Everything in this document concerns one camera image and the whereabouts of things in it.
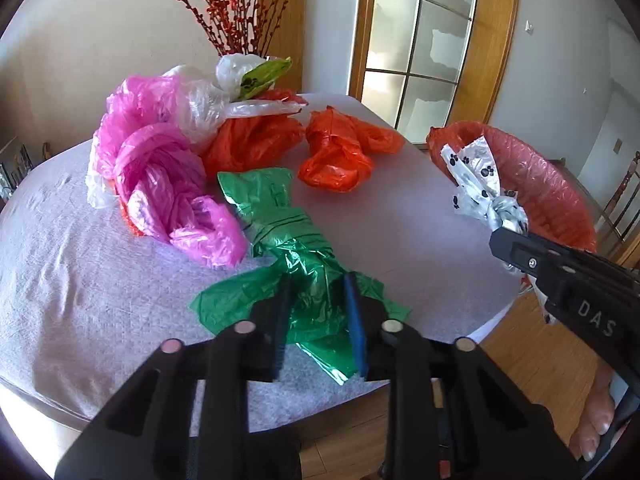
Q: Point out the light green paw-print bag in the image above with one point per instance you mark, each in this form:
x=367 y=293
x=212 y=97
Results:
x=265 y=75

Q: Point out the small orange plastic bag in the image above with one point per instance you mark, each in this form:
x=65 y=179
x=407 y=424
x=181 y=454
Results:
x=335 y=160

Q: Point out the red lined wastebasket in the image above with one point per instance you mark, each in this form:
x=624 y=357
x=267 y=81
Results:
x=545 y=185

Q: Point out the red berry branches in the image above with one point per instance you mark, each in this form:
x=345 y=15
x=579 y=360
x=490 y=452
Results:
x=235 y=20

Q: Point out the wooden chair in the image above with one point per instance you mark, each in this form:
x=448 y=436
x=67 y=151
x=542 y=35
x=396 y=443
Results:
x=625 y=185

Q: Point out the clear white plastic bag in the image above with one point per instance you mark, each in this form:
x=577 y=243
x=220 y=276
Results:
x=205 y=105

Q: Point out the large red-orange plastic bag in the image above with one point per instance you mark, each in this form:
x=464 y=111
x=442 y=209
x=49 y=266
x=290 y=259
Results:
x=250 y=140

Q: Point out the pink plastic bag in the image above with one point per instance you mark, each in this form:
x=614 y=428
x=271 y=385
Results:
x=150 y=160

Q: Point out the wooden glass-pane door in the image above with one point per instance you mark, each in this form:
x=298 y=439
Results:
x=362 y=35

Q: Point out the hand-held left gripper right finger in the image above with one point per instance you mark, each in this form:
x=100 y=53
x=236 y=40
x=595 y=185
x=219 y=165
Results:
x=356 y=332

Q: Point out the cabinet clutter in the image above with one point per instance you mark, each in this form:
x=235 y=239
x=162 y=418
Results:
x=22 y=165

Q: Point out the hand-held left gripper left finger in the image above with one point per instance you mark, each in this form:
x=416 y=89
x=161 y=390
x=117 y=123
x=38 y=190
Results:
x=279 y=330

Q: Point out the white paw-print plastic bag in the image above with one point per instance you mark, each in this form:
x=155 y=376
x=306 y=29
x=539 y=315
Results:
x=475 y=170

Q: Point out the dark green plastic bag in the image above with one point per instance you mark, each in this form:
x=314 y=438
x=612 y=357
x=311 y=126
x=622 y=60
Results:
x=290 y=230

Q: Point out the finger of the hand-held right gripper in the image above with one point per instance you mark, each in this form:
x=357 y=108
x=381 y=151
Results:
x=520 y=255

